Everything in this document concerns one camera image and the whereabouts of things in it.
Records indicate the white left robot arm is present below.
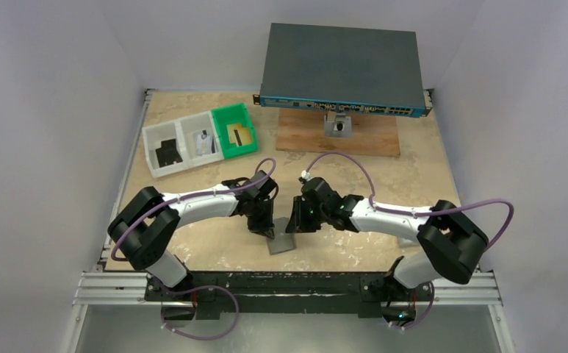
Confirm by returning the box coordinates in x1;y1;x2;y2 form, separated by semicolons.
107;171;278;301

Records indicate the white bin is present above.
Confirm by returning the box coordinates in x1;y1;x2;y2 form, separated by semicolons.
142;121;193;179
176;110;223;168

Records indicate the white left bin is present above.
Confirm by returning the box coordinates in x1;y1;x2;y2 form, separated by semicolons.
142;121;193;179

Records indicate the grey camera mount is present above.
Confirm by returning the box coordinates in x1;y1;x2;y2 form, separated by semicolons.
323;113;353;138

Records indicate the aluminium frame rail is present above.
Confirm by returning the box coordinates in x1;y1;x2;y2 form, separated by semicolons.
71;272;502;305

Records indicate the white middle bin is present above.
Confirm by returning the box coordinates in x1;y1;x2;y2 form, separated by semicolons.
176;110;223;168

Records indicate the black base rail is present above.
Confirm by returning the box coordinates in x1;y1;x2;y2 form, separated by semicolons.
144;271;433;322

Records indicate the grey network switch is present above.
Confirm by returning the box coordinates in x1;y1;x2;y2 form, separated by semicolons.
253;23;432;118

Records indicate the brown wooden board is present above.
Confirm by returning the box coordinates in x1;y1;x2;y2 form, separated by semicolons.
276;109;400;157

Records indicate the grey leather card holder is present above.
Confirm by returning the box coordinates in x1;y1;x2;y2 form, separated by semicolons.
267;217;297;255

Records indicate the green bin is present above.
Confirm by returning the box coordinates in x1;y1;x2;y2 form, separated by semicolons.
211;103;258;159

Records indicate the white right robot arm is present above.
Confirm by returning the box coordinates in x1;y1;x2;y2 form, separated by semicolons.
286;177;489;299

